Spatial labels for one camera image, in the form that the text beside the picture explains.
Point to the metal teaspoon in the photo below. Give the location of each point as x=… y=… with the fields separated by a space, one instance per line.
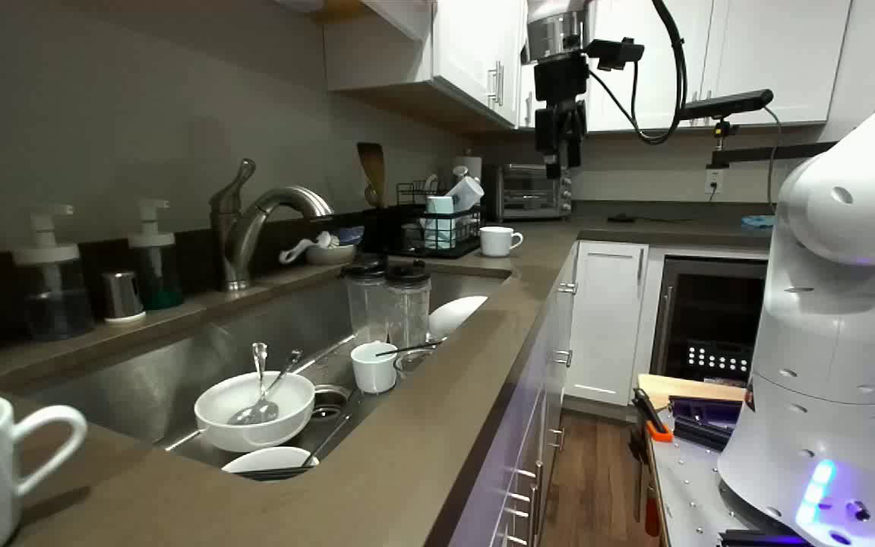
x=409 y=352

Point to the green soap dispenser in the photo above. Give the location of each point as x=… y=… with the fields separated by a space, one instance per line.
x=157 y=276

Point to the clear glass in sink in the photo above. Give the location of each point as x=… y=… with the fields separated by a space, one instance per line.
x=365 y=306

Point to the small white plate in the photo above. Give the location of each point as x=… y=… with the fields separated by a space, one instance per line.
x=265 y=459

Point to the white cup with coffee residue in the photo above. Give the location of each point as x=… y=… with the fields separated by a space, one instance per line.
x=373 y=371

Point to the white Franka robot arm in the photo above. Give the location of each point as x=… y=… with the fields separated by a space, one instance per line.
x=834 y=336

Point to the orange and black tool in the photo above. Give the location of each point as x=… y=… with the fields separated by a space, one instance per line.
x=658 y=426

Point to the small blue dish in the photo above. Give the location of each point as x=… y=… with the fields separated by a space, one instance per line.
x=757 y=219

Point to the white plastic scoop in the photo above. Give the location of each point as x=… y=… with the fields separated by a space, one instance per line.
x=296 y=249

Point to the wooden board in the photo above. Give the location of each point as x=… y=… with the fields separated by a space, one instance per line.
x=691 y=386

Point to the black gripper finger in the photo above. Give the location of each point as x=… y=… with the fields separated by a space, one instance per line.
x=549 y=142
x=576 y=137

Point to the white upper cabinet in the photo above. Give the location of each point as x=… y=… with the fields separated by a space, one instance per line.
x=783 y=49
x=470 y=49

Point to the black camera on stand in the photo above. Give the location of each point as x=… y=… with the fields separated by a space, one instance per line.
x=727 y=106

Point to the stainless steel sink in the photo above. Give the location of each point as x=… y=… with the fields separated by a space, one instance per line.
x=154 y=385

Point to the white lower cabinet door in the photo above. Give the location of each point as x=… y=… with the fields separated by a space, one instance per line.
x=606 y=322

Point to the white bowl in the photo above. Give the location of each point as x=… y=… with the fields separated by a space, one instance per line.
x=243 y=439

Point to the light blue cup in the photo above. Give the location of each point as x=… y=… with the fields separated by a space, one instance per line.
x=438 y=217

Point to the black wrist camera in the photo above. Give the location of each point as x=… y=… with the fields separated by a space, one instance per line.
x=615 y=52

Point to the clear soap dispenser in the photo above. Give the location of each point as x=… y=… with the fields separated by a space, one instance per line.
x=50 y=294

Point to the small metal cup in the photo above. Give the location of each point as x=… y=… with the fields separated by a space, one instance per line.
x=123 y=297

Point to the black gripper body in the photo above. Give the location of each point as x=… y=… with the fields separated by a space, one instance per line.
x=560 y=82

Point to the grey bowl with utensils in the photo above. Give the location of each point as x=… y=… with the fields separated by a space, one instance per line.
x=332 y=257

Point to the brushed metal faucet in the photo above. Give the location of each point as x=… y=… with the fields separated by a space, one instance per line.
x=241 y=237

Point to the metal spoon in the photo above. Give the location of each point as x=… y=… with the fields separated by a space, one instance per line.
x=256 y=411

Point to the wooden spatula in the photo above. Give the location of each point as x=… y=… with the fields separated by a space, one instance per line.
x=373 y=170

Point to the small white cup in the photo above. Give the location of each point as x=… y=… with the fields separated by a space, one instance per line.
x=499 y=240

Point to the large white plate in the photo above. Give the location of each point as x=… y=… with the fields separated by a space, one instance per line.
x=458 y=318

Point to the white wall outlet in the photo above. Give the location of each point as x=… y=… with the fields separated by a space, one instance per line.
x=714 y=184

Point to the black wine cooler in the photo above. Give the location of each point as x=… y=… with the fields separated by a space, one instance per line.
x=705 y=320

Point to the dark purple box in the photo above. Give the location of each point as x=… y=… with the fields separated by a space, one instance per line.
x=705 y=417

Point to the silver toaster oven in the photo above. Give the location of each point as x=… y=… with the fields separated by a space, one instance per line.
x=534 y=193

